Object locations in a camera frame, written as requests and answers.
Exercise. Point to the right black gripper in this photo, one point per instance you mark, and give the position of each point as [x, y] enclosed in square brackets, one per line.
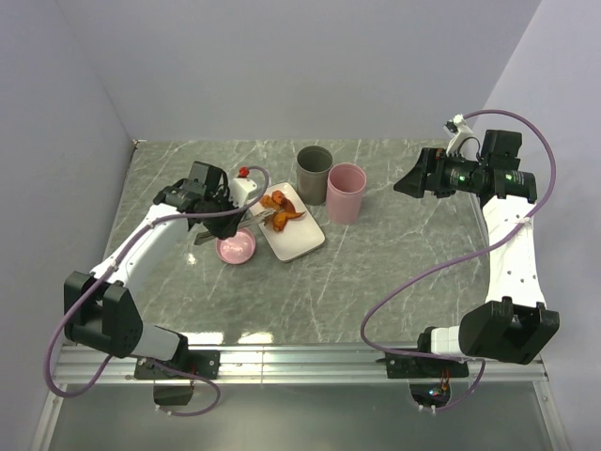
[434, 161]

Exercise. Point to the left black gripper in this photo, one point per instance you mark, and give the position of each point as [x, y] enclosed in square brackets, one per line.
[228, 228]

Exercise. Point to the metal tongs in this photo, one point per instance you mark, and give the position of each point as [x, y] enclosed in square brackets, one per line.
[251, 220]

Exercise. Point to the roasted chicken wing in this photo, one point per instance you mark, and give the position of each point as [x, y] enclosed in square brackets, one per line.
[279, 220]

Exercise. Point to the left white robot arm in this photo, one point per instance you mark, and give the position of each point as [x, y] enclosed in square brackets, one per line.
[100, 304]

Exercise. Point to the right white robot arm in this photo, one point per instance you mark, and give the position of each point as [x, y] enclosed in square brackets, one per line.
[513, 324]

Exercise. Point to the pink round lid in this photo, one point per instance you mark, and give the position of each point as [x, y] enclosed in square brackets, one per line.
[238, 249]

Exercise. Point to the fried chicken piece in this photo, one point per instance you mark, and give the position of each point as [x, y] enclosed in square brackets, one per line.
[277, 201]

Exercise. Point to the pink cylindrical container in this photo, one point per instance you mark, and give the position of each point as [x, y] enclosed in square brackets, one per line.
[346, 186]

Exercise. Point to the white rectangular plate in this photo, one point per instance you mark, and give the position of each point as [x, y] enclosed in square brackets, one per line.
[299, 236]

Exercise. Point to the grey cylindrical container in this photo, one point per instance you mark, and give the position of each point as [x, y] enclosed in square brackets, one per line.
[313, 166]

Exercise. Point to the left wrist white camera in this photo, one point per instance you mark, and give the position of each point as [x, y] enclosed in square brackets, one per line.
[242, 189]

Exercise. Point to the wrist white camera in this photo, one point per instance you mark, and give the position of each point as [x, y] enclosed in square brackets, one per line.
[242, 189]
[460, 134]

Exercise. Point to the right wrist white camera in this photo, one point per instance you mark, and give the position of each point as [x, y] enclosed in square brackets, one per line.
[460, 134]

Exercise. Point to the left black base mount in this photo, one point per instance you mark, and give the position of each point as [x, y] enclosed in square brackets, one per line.
[187, 364]

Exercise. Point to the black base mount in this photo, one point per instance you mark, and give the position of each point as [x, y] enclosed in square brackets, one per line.
[187, 364]
[420, 368]

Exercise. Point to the aluminium rail frame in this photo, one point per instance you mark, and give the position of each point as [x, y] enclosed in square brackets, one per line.
[267, 364]

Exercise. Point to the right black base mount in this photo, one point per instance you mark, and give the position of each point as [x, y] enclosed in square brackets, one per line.
[420, 368]

